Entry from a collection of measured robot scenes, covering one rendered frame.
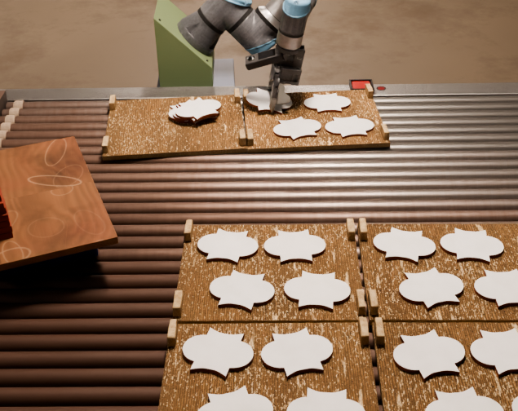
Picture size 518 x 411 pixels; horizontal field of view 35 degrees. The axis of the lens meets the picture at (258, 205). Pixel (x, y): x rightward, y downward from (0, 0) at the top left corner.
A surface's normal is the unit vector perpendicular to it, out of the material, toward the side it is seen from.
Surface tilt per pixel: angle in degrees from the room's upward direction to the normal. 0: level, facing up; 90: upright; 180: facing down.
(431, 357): 0
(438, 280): 0
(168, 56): 90
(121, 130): 0
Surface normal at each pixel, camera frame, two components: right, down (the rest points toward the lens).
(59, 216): -0.02, -0.83
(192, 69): 0.03, 0.56
